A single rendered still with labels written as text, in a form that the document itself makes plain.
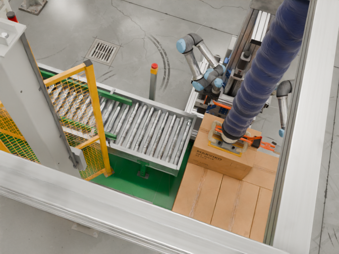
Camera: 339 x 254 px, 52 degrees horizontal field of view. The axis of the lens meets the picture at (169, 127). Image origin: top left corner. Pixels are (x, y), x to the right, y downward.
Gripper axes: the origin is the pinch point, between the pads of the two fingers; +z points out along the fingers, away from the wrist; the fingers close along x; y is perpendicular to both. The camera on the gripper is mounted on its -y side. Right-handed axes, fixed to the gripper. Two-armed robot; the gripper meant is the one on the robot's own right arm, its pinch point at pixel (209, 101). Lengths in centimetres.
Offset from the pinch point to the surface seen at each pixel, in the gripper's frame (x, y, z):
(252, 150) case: -29, 56, 13
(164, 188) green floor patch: -66, -15, 108
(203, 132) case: -29.0, 4.7, 13.2
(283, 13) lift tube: -34, 21, -157
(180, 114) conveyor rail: 3, -26, 49
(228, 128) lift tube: -34.8, 24.2, -21.6
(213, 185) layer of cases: -61, 34, 53
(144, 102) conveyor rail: 2, -69, 50
